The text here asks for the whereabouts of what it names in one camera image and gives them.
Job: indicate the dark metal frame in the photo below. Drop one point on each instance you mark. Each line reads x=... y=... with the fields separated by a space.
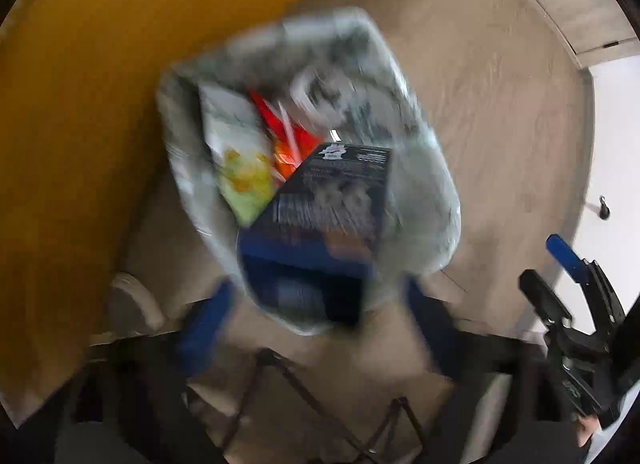
x=300 y=389

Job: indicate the cream door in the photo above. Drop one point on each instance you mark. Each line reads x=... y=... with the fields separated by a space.
x=615 y=144

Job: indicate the person's right hand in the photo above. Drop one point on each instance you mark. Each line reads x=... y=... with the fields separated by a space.
x=587 y=431

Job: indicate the white green snack packet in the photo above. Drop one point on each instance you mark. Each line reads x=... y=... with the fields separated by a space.
x=235 y=154

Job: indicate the door stopper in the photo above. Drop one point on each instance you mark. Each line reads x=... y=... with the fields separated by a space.
x=604 y=208

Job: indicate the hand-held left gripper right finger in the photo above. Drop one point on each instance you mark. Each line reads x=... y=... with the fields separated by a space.
x=430 y=326

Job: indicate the white waste bin with liner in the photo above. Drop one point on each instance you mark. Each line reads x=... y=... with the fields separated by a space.
x=415 y=194

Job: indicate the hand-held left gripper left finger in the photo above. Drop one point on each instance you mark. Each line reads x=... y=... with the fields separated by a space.
x=205 y=326

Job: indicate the large red snack packet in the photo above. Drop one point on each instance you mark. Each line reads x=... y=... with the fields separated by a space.
x=285 y=139

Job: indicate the blue cardboard box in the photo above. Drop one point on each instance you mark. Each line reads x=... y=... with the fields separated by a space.
x=325 y=214

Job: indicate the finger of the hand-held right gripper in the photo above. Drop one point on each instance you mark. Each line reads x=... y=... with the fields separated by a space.
x=542 y=296
x=565 y=251

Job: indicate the beige slipper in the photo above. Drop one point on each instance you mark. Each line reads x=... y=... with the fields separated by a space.
x=135 y=301

